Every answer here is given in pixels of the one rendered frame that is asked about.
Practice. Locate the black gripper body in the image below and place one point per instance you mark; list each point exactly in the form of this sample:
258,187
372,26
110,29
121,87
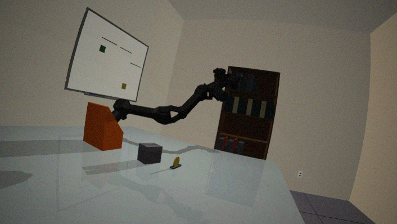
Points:
233,83

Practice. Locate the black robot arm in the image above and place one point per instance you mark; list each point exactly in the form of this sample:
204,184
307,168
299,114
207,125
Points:
162,114

